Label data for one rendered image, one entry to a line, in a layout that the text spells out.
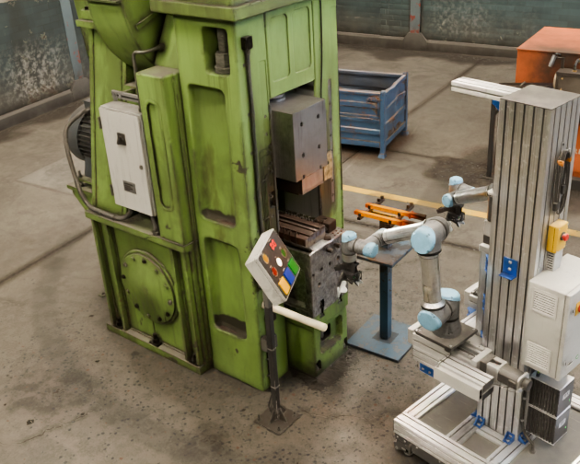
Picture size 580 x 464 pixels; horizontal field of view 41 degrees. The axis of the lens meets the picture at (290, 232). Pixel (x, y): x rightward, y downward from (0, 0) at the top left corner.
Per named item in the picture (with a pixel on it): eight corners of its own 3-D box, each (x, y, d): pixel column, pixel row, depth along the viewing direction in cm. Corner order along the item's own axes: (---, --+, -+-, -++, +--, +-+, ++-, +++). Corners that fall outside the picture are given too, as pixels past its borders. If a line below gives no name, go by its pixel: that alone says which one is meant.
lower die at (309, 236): (325, 236, 464) (325, 224, 460) (305, 249, 450) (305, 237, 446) (272, 219, 488) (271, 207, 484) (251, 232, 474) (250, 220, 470)
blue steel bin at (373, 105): (409, 133, 865) (410, 71, 832) (384, 159, 803) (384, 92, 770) (313, 123, 915) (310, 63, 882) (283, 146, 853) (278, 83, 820)
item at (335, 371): (377, 356, 505) (377, 354, 505) (325, 404, 466) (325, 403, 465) (328, 337, 528) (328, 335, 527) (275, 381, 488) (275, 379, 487)
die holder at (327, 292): (348, 291, 491) (347, 229, 470) (313, 319, 465) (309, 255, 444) (280, 267, 523) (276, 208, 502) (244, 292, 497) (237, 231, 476)
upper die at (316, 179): (323, 182, 447) (322, 168, 443) (302, 195, 434) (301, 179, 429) (268, 168, 471) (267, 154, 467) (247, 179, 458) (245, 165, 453)
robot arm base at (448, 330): (468, 330, 387) (469, 313, 383) (449, 342, 378) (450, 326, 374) (443, 318, 397) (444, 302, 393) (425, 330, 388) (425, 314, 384)
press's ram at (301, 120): (336, 159, 452) (334, 94, 434) (296, 182, 426) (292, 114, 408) (281, 146, 476) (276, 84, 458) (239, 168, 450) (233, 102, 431)
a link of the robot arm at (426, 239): (453, 321, 375) (446, 220, 353) (438, 336, 365) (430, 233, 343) (432, 316, 382) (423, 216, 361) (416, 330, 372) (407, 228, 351)
